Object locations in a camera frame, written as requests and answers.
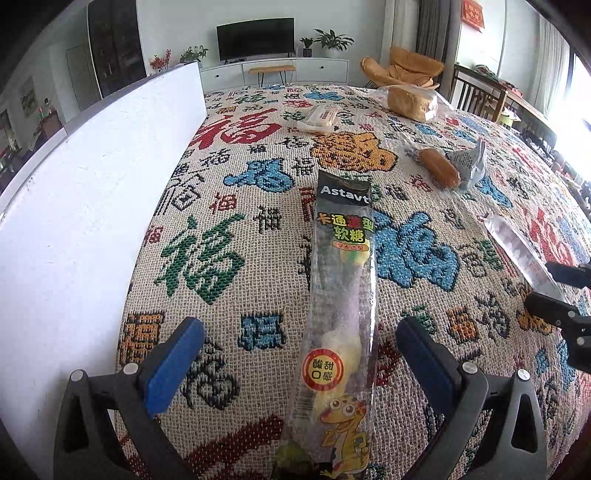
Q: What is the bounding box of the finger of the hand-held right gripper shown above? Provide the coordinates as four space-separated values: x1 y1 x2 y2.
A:
524 292 591 370
546 262 591 289

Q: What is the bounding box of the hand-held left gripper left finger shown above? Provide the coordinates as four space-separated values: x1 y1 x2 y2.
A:
53 316 206 480

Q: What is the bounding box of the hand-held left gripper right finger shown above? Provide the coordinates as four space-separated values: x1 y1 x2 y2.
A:
394 316 548 480

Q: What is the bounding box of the clear long snack packet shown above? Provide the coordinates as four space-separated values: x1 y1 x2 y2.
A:
484 213 568 303

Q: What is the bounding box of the long gummy candy packet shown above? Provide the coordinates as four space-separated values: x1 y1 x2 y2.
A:
274 168 382 480

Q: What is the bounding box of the grey foil snack packet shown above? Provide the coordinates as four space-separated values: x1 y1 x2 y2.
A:
445 137 489 191

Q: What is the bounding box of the white cardboard box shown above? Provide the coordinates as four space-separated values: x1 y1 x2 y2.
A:
0 61 208 480

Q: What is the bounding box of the bun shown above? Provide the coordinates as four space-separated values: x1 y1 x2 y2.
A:
406 145 463 189

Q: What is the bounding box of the bagged sliced bread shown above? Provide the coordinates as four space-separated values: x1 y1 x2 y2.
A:
374 84 455 124

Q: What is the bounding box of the printed woven tablecloth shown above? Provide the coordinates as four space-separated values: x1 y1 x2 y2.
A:
113 83 591 480

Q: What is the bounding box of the wooden side desk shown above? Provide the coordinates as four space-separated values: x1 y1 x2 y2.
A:
503 83 559 144

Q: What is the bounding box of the dark wooden chair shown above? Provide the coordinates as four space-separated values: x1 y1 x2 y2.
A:
448 64 509 121

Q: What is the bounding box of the white sheer curtain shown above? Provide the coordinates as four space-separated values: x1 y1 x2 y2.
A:
529 11 571 118

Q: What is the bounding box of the orange lounge chair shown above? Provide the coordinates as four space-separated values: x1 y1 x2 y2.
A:
360 46 445 90

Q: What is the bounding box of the white wrapped snack packet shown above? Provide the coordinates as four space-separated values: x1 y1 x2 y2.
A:
295 104 343 134

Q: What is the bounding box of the grey curtain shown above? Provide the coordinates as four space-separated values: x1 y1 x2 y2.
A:
416 0 451 61

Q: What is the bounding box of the white interior door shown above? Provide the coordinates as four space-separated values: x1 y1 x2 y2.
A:
67 46 100 112

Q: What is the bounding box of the white TV cabinet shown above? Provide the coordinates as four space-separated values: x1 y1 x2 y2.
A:
199 58 349 93

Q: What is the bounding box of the wooden bench with metal legs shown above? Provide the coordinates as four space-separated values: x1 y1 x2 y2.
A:
248 65 296 88

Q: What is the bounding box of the green plant in vase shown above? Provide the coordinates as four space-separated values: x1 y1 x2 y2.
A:
179 45 209 70

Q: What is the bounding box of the dark tall display cabinet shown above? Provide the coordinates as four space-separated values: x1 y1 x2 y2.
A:
88 0 147 99

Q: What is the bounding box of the leafy plant in white pot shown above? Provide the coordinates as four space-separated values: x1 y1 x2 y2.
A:
314 29 355 58

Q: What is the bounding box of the black television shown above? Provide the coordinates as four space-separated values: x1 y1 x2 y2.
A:
216 17 296 62

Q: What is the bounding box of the red wall calendar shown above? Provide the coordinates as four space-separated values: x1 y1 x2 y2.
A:
462 0 485 32

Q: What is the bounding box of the framed wall picture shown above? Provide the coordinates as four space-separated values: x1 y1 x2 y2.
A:
19 76 38 116

